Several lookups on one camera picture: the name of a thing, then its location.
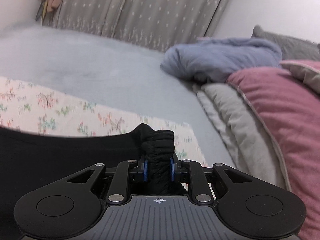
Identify black pants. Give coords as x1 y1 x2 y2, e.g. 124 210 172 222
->
1 124 186 239

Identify light blue bed sheet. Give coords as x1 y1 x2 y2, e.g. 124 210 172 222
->
1 25 233 166

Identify blue grey blanket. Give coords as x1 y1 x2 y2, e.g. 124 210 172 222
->
160 38 282 83

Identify floral white cloth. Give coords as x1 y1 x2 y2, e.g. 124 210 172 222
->
1 77 207 166

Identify grey patterned curtain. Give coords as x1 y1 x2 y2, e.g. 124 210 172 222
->
42 0 228 52

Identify grey headboard cushion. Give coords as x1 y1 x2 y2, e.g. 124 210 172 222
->
252 25 319 61

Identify yellow stick by wall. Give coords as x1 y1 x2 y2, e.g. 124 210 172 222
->
35 1 47 23

